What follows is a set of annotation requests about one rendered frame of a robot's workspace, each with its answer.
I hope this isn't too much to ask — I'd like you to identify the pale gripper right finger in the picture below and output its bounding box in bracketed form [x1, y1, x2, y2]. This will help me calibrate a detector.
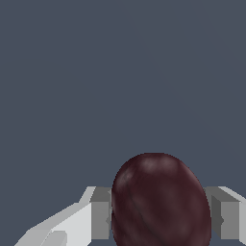
[203, 185, 246, 246]

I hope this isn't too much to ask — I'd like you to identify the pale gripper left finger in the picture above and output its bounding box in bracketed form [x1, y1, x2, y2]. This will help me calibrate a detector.
[13, 185, 113, 246]

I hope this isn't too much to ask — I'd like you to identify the dark red plum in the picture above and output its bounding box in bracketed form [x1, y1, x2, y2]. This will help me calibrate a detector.
[111, 152, 212, 246]

